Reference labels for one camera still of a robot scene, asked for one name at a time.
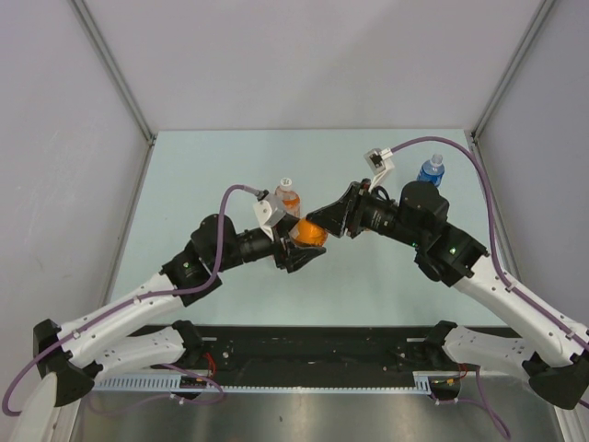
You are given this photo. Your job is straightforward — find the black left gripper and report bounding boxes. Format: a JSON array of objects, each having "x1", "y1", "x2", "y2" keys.
[{"x1": 213, "y1": 213, "x2": 325, "y2": 272}]

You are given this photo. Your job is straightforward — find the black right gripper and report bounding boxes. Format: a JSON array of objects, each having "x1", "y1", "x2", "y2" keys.
[{"x1": 306, "y1": 179, "x2": 424, "y2": 250}]

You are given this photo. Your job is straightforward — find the small orange bottle gold cap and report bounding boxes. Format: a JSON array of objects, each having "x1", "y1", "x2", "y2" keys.
[{"x1": 290, "y1": 218, "x2": 329, "y2": 247}]

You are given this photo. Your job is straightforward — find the blue Pocari Sweat bottle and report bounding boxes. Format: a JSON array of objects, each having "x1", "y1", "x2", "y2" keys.
[{"x1": 417, "y1": 154, "x2": 445, "y2": 187}]

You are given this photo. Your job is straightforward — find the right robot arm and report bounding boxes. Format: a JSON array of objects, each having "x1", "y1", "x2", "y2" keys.
[{"x1": 306, "y1": 181, "x2": 588, "y2": 410}]

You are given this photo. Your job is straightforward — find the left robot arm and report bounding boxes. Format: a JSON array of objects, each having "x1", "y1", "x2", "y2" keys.
[{"x1": 33, "y1": 214, "x2": 328, "y2": 407}]

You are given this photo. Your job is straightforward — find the orange tea bottle white cap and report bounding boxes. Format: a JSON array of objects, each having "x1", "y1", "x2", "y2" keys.
[{"x1": 274, "y1": 177, "x2": 301, "y2": 217}]

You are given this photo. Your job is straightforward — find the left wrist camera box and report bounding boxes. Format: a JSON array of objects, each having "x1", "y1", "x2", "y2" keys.
[{"x1": 253, "y1": 190, "x2": 299, "y2": 240}]

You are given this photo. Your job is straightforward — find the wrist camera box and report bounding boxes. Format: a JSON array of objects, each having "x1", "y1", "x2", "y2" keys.
[
  {"x1": 364, "y1": 148, "x2": 395, "y2": 192},
  {"x1": 253, "y1": 190, "x2": 299, "y2": 240}
]

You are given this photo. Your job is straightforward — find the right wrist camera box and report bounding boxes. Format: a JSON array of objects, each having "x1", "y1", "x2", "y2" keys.
[{"x1": 364, "y1": 148, "x2": 395, "y2": 192}]

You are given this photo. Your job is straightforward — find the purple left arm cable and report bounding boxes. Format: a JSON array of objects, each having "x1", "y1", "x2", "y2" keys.
[{"x1": 0, "y1": 183, "x2": 268, "y2": 418}]

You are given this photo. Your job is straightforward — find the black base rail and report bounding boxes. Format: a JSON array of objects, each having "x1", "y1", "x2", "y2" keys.
[{"x1": 133, "y1": 321, "x2": 525, "y2": 374}]

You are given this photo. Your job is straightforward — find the white slotted cable duct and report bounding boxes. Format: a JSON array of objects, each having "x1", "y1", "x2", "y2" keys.
[{"x1": 92, "y1": 373, "x2": 432, "y2": 395}]

